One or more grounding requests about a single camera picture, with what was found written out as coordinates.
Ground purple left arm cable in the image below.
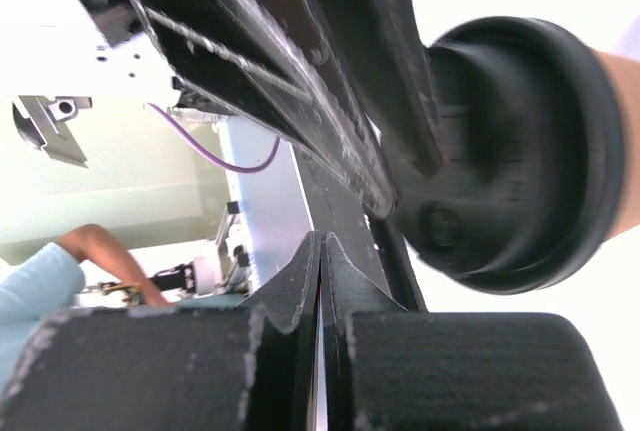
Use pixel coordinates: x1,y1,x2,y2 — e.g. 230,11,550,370
144,102,282,173

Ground single brown paper cup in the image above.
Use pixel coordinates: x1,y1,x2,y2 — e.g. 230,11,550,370
595,51,639,240

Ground person in blue sleeve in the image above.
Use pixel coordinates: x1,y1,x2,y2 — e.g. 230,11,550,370
1,224,168,385

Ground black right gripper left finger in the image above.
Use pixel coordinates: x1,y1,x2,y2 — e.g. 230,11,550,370
1,232,320,431

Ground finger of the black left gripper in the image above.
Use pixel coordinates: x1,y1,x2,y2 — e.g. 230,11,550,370
74,0,401,219
311,0,444,176

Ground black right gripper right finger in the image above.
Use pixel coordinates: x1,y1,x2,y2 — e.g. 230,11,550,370
320,234,621,430

